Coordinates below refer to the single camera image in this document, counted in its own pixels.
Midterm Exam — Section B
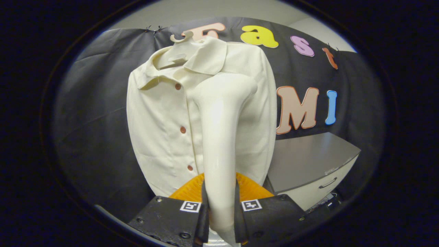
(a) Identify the black drawer handle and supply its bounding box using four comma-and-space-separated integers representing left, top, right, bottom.
318, 177, 338, 189

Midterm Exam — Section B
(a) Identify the cream plastic clothes hanger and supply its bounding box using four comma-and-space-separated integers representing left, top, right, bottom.
156, 30, 200, 70

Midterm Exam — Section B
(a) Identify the white garment steamer head with hose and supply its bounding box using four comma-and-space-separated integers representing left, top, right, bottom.
190, 73, 258, 247

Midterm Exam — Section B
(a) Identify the grey cabinet with dark top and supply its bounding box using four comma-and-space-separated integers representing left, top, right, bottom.
266, 132, 361, 210

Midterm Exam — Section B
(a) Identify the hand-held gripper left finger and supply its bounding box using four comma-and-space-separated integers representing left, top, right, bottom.
129, 173, 210, 246

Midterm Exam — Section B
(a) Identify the cream button-up shirt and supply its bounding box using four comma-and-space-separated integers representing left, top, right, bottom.
126, 37, 277, 198

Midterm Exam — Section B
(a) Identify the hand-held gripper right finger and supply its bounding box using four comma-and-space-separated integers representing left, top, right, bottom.
234, 173, 307, 245

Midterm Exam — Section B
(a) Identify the black box with white edge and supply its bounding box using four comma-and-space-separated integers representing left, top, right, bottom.
309, 193, 341, 214

